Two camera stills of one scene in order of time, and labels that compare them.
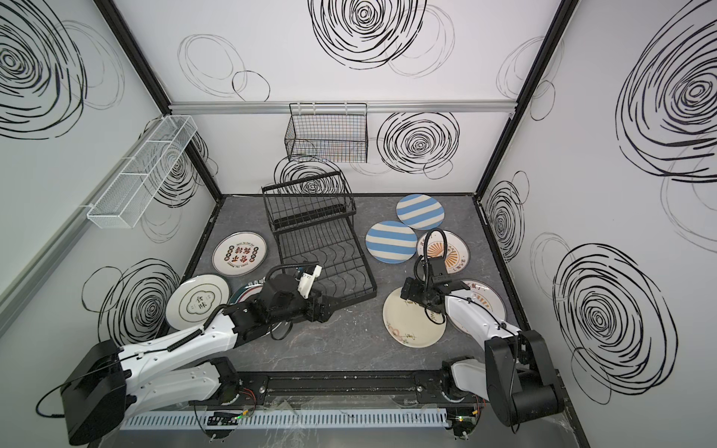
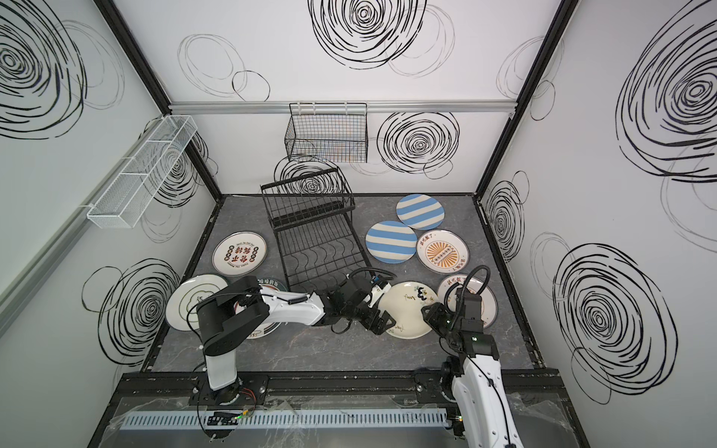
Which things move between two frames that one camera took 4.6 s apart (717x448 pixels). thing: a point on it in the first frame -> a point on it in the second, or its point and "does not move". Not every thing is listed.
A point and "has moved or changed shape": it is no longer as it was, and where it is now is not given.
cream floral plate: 409,324 has moved or changed shape
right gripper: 414,292 -> 432,315
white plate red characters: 239,254 does not move
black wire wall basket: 328,132 does not move
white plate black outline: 194,299 does not move
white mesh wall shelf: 124,200 does not move
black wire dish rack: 311,220 does not move
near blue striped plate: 391,242 does not move
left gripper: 314,315 -> 381,328
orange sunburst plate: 485,295 has moved or changed shape
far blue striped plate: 420,211 does not move
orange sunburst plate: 458,254 does not move
